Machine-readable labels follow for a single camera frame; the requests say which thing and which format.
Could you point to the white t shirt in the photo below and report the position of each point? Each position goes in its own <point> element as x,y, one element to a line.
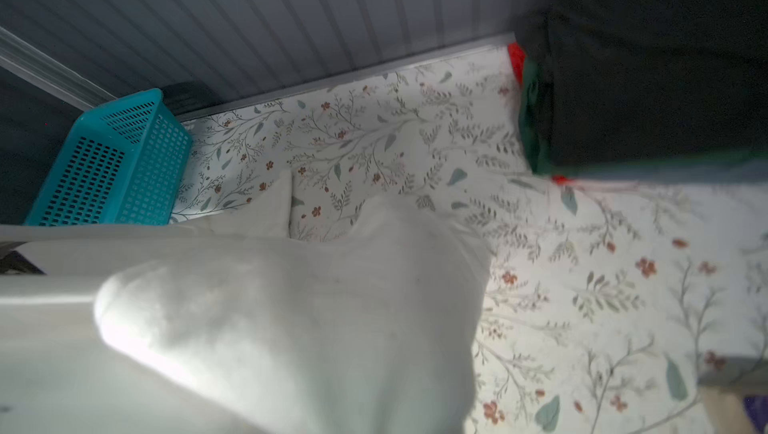
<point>225,324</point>

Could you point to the folded dark t shirt stack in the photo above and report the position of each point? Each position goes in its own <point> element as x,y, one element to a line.
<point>665,91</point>

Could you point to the teal plastic laundry basket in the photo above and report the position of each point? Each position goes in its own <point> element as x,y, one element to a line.
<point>121,163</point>

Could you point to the purple printed book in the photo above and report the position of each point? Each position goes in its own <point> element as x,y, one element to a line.
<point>733,391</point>

